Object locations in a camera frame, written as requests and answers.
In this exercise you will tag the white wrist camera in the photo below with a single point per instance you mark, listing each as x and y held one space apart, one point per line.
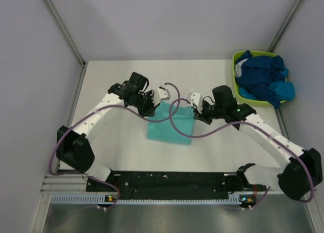
161 94
195 101

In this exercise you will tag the grey slotted cable duct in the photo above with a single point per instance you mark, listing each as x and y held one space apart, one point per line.
109 200

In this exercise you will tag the left aluminium frame post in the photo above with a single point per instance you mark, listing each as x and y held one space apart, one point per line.
64 31

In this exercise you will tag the teal t shirt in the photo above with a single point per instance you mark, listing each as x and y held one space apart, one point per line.
165 132

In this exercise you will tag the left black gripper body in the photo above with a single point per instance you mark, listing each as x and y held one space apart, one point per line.
144 104

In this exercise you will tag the green plastic bin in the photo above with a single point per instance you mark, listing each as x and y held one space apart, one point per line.
261 79

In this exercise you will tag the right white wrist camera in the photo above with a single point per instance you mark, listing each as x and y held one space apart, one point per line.
195 101

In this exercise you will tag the aluminium frame post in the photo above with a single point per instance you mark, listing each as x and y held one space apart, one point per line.
64 31
297 4

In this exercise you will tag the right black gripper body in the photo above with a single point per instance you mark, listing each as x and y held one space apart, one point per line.
210 112

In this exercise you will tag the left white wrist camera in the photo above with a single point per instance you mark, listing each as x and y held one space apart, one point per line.
161 94

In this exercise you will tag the dark blue t shirt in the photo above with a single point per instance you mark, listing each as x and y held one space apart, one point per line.
255 59

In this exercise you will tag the light blue t shirt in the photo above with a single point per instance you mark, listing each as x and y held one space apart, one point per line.
265 85

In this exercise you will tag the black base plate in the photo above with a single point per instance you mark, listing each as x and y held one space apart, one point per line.
139 185

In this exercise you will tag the right aluminium frame post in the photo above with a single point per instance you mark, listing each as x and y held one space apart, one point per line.
297 4

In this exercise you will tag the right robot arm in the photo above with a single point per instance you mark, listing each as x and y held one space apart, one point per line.
299 170

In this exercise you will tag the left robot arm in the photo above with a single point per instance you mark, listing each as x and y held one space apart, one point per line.
75 147

